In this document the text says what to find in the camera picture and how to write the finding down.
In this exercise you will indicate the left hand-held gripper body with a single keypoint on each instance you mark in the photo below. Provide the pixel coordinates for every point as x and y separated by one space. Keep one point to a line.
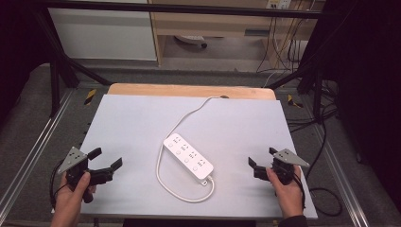
73 159

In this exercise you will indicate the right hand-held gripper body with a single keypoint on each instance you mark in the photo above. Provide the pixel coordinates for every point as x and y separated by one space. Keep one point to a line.
291 159

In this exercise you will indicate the person's right hand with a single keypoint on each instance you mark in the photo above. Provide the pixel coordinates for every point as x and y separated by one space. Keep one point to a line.
288 197

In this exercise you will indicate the person's left hand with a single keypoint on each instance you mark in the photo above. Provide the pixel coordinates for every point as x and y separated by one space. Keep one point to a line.
69 201

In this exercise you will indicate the yellow black tape marker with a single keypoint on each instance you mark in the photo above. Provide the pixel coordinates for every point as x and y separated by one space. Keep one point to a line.
90 96
293 101

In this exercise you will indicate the white power strip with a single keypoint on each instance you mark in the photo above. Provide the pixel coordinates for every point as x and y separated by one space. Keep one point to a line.
188 156

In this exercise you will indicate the wooden table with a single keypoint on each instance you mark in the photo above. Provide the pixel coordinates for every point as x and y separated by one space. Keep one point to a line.
189 91

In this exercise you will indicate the dark curtain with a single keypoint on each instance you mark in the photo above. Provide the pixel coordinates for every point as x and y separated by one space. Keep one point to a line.
19 47
369 78

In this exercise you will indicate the white cabinet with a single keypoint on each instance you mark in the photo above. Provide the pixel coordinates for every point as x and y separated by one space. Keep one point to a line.
101 34

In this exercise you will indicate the wooden desk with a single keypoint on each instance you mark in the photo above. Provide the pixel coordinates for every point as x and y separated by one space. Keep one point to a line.
220 25

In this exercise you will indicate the aluminium rail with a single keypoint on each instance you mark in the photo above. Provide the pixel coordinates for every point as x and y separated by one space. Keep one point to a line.
343 176
31 151

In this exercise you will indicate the white wall outlet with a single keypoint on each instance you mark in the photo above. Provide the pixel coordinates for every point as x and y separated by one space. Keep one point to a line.
279 4

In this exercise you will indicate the black metal frame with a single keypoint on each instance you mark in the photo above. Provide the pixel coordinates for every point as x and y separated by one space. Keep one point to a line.
189 8

